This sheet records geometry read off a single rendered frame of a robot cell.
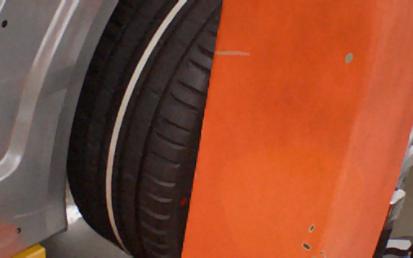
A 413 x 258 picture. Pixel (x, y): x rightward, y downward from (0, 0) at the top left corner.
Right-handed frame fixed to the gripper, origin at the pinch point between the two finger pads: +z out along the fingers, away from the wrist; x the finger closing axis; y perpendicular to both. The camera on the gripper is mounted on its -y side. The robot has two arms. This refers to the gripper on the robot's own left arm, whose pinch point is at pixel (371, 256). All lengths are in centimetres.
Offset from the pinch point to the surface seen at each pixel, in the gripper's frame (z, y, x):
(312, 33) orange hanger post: 27, -49, -32
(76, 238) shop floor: 44, 83, 108
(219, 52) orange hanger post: 34, -44, -26
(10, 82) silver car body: 56, -22, 7
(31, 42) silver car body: 54, -27, 10
